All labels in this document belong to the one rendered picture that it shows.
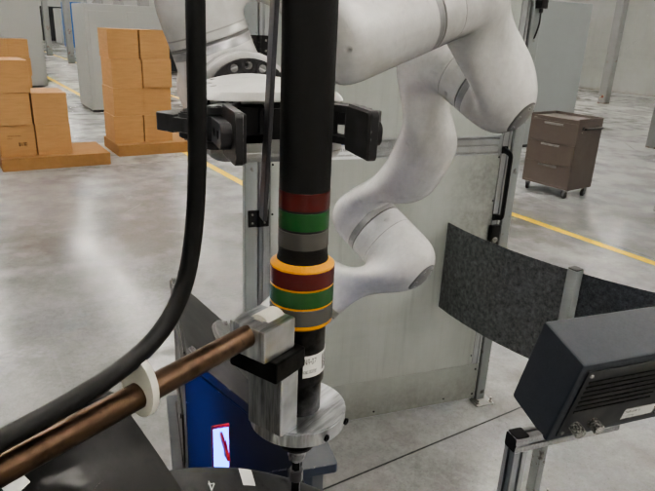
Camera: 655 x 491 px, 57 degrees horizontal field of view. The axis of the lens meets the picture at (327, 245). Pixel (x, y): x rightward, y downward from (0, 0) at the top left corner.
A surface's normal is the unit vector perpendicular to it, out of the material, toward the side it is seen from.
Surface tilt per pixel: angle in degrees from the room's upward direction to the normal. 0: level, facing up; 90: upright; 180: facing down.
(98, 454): 37
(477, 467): 0
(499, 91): 95
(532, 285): 90
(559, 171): 90
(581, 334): 15
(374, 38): 87
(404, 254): 55
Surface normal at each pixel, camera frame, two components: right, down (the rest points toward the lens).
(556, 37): 0.53, 0.31
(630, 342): 0.13, -0.82
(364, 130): -0.94, 0.08
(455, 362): 0.33, 0.33
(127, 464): 0.58, -0.65
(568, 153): -0.82, 0.16
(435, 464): 0.04, -0.94
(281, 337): 0.81, 0.23
